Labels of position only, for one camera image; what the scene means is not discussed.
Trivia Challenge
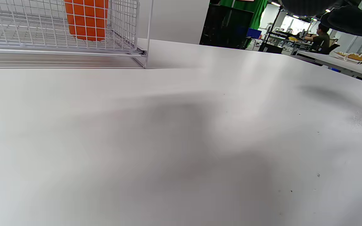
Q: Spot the person's left hand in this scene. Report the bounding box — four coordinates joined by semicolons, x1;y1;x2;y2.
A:
282;0;362;43

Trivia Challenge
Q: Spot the orange plastic cup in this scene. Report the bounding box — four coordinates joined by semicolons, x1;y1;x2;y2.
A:
64;0;109;41

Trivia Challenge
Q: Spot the long white table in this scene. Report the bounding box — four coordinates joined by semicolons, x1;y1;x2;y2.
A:
293;50;362;86

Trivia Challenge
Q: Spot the blue box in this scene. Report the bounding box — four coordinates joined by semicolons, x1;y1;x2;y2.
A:
247;28;262;40

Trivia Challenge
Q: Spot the green curtain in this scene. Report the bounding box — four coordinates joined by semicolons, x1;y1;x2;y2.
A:
219;0;268;30

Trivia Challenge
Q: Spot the black cabinet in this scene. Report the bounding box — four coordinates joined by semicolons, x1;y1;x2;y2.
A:
200;4;254;49

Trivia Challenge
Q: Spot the white frame with wooden top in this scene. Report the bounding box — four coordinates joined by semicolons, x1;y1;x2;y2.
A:
0;0;154;69

